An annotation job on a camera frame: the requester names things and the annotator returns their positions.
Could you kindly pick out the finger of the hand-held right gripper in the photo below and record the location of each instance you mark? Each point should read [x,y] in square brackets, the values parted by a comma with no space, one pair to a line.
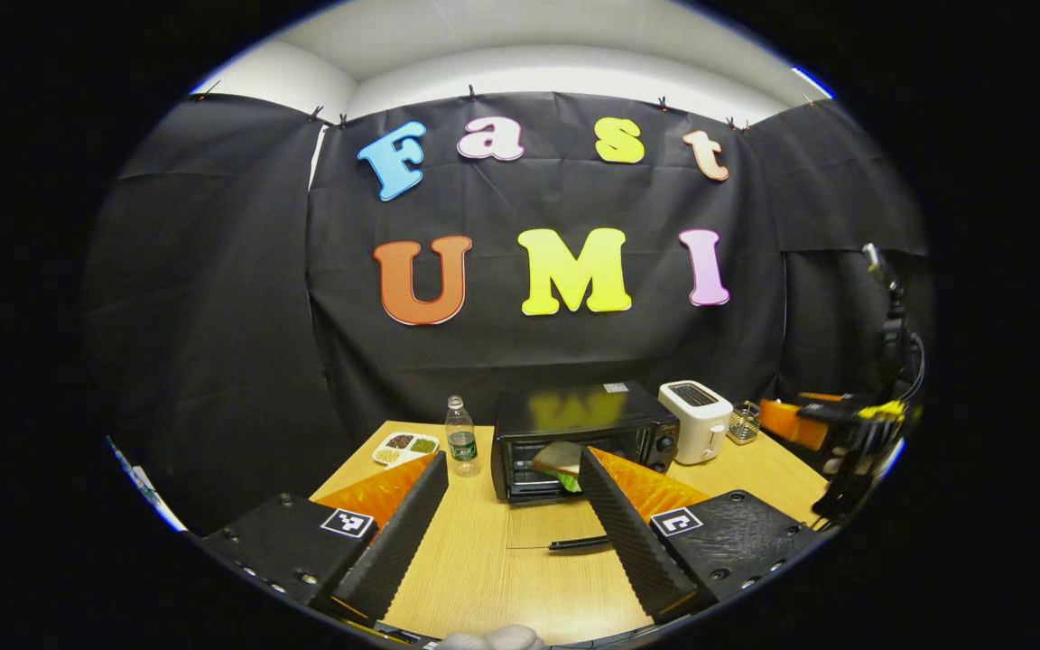
[791,422]

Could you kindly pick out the toast sandwich with lettuce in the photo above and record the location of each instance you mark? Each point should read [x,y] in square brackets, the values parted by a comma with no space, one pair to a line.
[558,459]

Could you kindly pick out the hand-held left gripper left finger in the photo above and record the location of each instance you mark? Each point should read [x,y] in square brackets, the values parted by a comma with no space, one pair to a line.
[403,537]

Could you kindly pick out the white toaster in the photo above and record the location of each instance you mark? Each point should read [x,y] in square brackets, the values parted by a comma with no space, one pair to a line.
[696,429]

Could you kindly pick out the black electric oven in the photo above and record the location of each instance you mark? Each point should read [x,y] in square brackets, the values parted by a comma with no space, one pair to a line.
[574,411]

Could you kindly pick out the clear plastic water bottle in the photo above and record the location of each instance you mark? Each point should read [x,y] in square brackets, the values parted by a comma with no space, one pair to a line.
[462,444]

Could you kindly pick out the white divided snack plate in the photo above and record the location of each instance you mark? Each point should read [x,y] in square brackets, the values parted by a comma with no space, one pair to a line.
[404,447]

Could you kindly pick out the black backdrop cloth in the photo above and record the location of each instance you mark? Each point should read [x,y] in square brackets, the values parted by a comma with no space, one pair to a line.
[231,316]

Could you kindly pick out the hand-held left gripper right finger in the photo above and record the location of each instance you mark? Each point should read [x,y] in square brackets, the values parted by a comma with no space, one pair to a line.
[624,537]

